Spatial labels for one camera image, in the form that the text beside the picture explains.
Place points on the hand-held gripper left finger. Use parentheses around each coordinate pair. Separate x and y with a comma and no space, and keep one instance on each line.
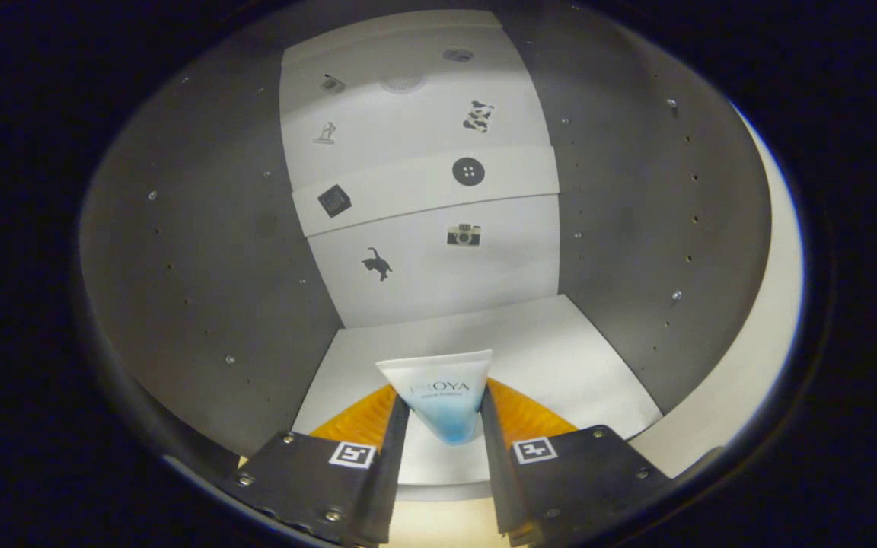
(381,479)

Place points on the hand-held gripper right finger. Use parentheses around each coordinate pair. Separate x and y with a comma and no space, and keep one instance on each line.
(503,472)

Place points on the white and blue tube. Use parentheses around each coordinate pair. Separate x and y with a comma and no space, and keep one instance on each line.
(438,380)

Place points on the grey cabinet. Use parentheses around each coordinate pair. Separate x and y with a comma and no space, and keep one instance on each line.
(218,266)

